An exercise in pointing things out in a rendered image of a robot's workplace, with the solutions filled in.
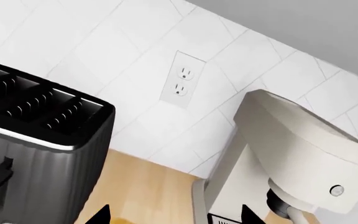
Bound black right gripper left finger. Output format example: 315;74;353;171
85;203;111;224

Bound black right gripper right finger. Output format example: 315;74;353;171
241;203;265;224

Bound black four-slot toaster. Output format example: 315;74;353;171
0;60;116;224

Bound white stand mixer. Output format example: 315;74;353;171
191;88;358;224

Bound white wall power outlet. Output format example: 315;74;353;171
159;49;207;110

